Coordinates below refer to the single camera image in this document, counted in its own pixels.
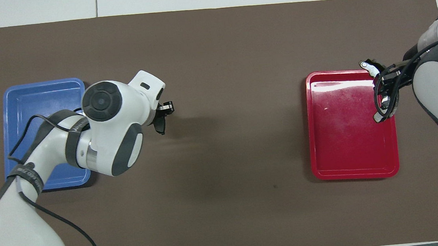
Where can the red plastic tray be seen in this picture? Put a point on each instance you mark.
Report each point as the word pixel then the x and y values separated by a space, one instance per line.
pixel 347 143

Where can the blue plastic tray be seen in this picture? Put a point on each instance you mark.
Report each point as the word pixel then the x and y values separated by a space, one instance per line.
pixel 16 117

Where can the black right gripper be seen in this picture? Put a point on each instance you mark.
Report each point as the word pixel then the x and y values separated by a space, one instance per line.
pixel 399 75

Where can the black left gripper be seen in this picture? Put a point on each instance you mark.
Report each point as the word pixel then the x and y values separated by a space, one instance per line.
pixel 156 112

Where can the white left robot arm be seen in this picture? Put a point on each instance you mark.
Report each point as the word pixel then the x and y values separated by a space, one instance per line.
pixel 108 124

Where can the brown table mat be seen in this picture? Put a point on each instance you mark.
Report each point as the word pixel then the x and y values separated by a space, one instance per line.
pixel 239 176

